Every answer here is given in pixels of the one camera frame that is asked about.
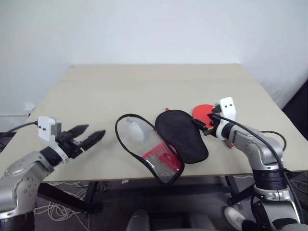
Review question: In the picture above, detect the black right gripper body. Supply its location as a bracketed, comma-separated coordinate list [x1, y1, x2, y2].
[203, 103, 222, 136]

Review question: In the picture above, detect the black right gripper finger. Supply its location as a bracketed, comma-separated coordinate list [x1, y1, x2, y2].
[206, 114, 218, 126]
[192, 118, 208, 130]

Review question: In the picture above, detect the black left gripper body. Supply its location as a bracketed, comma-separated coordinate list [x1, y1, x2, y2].
[56, 130, 85, 160]

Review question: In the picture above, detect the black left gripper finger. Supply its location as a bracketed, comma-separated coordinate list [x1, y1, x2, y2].
[80, 129, 106, 151]
[68, 124, 90, 140]

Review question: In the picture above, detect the red black paddle case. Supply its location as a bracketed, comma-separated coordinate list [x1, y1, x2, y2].
[115, 108, 209, 186]

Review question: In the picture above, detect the black panel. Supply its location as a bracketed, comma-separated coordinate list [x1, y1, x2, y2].
[281, 78, 308, 122]

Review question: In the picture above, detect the white shoe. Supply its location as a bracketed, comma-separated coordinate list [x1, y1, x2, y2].
[223, 206, 246, 230]

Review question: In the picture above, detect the grey rounded shape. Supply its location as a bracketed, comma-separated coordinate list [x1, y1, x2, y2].
[126, 208, 152, 231]

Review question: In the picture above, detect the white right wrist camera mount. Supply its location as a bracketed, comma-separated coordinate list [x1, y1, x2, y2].
[215, 96, 238, 141]

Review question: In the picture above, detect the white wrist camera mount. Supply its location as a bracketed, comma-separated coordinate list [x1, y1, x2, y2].
[38, 115, 70, 165]
[215, 96, 238, 141]

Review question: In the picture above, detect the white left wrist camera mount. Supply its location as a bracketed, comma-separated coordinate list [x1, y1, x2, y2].
[38, 115, 70, 165]

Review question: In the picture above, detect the black metal table frame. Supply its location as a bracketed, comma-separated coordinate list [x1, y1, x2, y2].
[36, 175, 256, 215]

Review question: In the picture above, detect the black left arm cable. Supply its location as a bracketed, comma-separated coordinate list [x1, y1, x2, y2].
[0, 121, 39, 140]

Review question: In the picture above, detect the white floor cable bundle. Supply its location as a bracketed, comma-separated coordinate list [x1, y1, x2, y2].
[34, 180, 90, 231]

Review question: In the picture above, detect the white wall cable trunking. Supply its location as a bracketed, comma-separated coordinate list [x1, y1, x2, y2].
[0, 112, 31, 119]

